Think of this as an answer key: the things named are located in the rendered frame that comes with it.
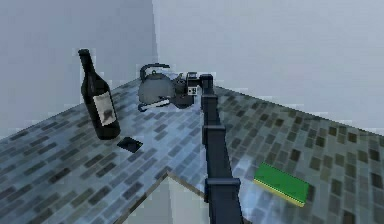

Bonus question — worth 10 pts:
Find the green book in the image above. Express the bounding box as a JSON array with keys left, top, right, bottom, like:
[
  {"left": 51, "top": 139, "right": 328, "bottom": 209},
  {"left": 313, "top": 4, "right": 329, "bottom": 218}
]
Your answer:
[{"left": 253, "top": 161, "right": 311, "bottom": 208}]

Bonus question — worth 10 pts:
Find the small black flat square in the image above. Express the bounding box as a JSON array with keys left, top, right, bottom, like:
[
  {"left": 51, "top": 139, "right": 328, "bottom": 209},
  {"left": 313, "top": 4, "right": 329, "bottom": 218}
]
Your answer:
[{"left": 116, "top": 135, "right": 144, "bottom": 154}]

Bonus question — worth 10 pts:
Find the dark wine bottle with label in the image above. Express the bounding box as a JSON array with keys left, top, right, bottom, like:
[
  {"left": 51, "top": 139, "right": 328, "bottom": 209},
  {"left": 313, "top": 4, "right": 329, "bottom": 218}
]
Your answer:
[{"left": 77, "top": 48, "right": 122, "bottom": 141}]

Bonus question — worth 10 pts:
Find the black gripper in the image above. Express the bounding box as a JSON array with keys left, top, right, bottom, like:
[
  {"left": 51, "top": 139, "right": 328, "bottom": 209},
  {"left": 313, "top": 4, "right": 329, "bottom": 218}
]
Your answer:
[{"left": 137, "top": 73, "right": 196, "bottom": 113}]

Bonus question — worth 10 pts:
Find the grey kettle with black handle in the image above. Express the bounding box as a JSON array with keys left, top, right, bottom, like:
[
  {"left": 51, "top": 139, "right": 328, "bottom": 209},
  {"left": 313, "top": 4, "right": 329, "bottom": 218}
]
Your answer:
[{"left": 137, "top": 62, "right": 176, "bottom": 106}]

